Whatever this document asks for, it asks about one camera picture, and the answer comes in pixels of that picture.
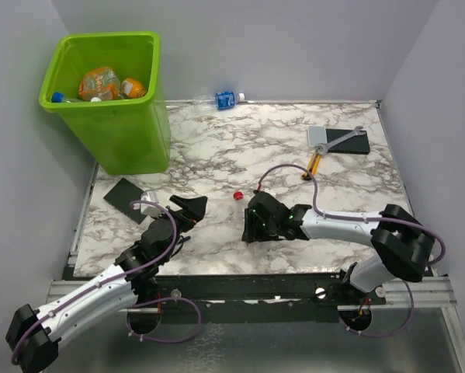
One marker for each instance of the black foam block left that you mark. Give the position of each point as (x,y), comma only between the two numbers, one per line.
(120,197)

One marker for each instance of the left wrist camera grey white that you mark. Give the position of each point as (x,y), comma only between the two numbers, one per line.
(149,207)

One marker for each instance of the green plastic bin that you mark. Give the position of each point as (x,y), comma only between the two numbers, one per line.
(125,136)

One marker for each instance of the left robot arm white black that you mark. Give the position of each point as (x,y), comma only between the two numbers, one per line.
(35,335)

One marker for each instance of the orange juice bottle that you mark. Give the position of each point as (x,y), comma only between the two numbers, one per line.
(132,89)

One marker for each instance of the blue label bottle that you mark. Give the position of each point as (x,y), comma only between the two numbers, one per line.
(219,101)

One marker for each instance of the crushed orange label bottle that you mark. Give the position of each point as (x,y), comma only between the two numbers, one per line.
(99,84)

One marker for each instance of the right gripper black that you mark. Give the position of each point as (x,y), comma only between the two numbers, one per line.
(252,231)

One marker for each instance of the black foam block right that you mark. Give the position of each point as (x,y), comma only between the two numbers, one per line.
(358,145)

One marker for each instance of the silver wrench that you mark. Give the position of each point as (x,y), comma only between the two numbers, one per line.
(323,148)

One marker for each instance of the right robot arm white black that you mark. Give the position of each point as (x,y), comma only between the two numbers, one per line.
(402,246)

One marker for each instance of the pepsi bottle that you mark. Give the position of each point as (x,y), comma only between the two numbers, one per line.
(59,97)

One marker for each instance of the grey rectangular plate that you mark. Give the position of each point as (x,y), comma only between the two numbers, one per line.
(316,135)

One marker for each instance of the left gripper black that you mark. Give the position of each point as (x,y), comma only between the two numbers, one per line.
(194,210)

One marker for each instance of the red label clear bottle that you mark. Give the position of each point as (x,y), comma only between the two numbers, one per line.
(238,195)

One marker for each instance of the yellow black utility knife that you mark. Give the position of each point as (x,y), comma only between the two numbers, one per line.
(312,167)

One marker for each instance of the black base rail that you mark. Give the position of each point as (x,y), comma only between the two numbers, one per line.
(249,298)

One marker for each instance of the black foam block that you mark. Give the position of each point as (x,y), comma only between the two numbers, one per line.
(358,145)
(120,197)

